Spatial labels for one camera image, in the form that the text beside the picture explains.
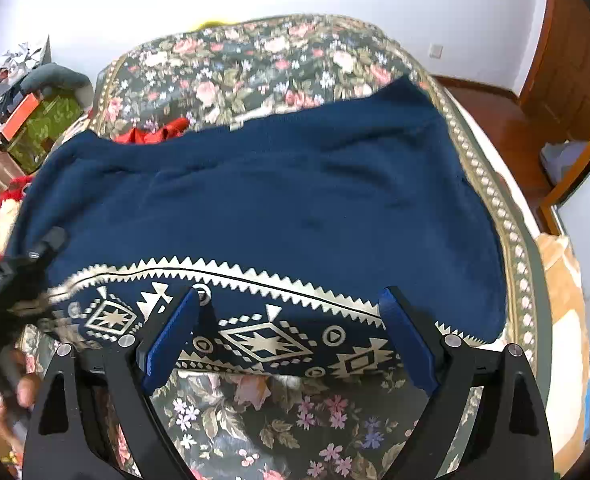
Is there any red and cream knit garment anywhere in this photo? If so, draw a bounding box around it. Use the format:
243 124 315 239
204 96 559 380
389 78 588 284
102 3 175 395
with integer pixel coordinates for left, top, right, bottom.
0 175 36 267

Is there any green box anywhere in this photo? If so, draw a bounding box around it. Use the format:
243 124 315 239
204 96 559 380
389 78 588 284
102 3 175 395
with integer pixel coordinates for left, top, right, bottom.
5 87 84 172

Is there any white plastic bag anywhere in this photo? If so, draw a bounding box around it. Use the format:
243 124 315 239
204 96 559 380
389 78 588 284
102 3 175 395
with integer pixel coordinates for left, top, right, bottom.
540 140 589 187

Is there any crumpled silver paper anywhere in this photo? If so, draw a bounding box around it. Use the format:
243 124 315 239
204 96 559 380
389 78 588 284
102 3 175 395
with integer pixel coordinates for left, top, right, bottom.
0 37 52 92

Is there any orange box lid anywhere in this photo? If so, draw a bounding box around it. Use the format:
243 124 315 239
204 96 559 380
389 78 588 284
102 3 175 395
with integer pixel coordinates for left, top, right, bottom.
1 94 42 142

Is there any person's left hand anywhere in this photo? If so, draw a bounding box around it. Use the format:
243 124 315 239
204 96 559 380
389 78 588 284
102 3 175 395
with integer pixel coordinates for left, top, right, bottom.
0 349 43 432

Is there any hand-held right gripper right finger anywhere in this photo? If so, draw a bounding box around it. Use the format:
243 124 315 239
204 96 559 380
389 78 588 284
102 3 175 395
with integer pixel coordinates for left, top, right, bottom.
377 285 556 480

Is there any grey cloth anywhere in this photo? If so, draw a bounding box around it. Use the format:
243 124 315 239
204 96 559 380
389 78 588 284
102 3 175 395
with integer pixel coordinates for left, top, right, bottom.
21 62 94 97

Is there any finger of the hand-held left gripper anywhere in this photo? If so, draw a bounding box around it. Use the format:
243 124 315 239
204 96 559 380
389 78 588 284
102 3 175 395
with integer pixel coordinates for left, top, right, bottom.
25 226 69 267

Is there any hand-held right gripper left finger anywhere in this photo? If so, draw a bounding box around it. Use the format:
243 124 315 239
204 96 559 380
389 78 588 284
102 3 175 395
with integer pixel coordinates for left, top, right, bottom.
22 285 212 480

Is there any floral bedspread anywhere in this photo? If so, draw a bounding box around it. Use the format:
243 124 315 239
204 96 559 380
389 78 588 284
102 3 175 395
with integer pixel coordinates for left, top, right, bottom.
17 14 553 480

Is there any wooden door frame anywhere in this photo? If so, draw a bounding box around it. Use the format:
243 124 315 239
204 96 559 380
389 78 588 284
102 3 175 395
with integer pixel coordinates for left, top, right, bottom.
517 0 590 237

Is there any navy patterned sweater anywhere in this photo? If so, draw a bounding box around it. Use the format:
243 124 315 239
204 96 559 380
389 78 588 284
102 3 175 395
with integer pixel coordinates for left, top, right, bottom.
5 76 506 378

